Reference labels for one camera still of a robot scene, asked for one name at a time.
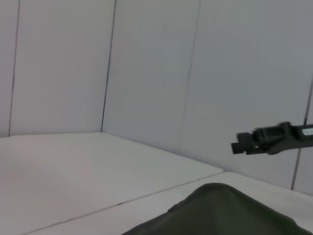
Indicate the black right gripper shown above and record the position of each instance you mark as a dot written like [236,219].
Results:
[291,137]

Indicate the dark green t-shirt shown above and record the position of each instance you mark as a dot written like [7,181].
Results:
[220,213]

